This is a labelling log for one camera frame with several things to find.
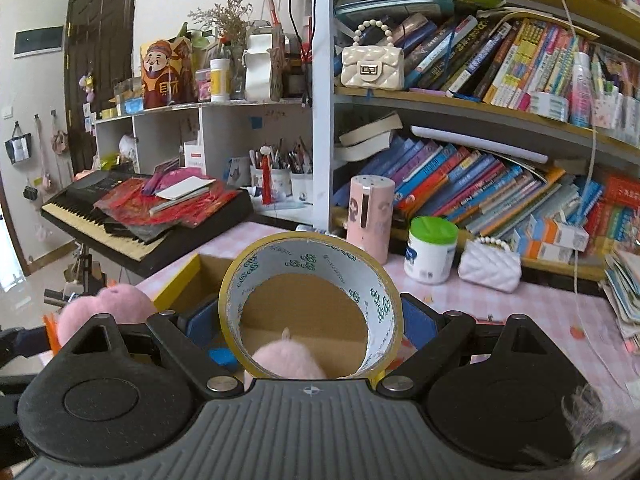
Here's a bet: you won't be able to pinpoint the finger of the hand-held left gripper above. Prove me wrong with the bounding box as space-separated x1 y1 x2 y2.
0 326 51 361

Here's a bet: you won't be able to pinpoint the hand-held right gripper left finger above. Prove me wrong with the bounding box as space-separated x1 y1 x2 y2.
42 305 246 402

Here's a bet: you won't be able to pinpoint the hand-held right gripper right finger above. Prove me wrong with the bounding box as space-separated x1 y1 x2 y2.
376 293 571 400

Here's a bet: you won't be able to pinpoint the yellow cardboard box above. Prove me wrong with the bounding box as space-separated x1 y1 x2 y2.
150 253 418 381

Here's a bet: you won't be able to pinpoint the pink plush pig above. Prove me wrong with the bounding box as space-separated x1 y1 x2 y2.
243 327 328 391

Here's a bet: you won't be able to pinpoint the pink round plush toy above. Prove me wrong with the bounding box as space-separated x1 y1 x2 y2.
57 284 157 343

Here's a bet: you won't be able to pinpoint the yellow tape roll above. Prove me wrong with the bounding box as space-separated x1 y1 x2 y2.
218 232 404 388

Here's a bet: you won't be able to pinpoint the orange toy piece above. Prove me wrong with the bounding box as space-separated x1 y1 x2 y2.
42 314 62 352

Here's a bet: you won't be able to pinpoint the white jar green lid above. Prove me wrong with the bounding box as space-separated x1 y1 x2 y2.
404 216 459 285

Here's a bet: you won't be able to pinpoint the white quilted purse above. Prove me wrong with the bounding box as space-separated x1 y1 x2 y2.
457 237 522 293

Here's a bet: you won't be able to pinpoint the black keyboard stand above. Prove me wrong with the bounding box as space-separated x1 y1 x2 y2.
45 240 131 311

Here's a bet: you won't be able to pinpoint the pink cylinder holder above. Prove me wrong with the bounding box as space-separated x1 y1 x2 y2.
346 175 396 263

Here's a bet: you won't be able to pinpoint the pile of red envelopes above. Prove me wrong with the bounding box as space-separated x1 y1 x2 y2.
95 172 241 228

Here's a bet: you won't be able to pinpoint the white flat book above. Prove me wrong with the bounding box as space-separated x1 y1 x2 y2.
150 175 217 213

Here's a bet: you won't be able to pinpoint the black electronic keyboard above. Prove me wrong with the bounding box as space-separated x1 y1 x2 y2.
41 170 254 278

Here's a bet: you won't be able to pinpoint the slanted row of colourful books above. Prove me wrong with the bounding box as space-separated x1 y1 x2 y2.
332 135 601 241

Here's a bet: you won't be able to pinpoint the orange white blue boxes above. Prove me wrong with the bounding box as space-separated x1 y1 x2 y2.
512 215 591 263

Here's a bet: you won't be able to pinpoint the white pen cup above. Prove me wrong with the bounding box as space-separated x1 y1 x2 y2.
250 167 273 202
291 172 314 203
271 167 292 201

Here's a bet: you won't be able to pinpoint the red white small box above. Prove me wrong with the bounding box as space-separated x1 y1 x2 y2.
184 142 207 170

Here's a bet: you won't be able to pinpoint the white flat bar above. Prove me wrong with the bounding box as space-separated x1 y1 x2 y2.
411 125 551 163

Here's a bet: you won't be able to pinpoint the dark hanging bag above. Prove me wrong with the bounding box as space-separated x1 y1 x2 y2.
5 120 32 165

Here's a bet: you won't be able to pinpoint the white cubby shelf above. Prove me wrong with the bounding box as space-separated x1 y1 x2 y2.
94 100 316 211

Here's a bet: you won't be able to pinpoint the stack of papers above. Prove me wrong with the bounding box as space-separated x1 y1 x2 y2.
600 247 640 356

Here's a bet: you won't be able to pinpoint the red book boxes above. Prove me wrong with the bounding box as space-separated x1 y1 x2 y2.
585 175 640 256

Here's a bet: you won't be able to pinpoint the white bottle yellow label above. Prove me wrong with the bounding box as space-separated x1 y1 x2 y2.
210 58 232 102

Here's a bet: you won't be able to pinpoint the cartoon figure paper bag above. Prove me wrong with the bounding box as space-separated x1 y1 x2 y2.
140 37 196 110

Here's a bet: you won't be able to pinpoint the cream quilted handbag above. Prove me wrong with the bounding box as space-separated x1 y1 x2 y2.
341 20 405 92

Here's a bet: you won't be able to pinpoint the upright row of thin books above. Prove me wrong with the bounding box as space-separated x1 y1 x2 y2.
400 10 640 111

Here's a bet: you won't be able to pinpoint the dark wooden door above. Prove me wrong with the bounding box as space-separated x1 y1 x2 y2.
64 0 141 176

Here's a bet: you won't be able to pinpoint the dried flower bunch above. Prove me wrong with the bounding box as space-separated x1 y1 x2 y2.
187 0 253 56

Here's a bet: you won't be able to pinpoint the wooden bookshelf white frame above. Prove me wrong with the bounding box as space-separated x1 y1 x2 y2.
310 0 640 281

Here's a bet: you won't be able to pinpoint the white cable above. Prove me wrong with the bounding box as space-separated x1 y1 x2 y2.
540 0 631 391

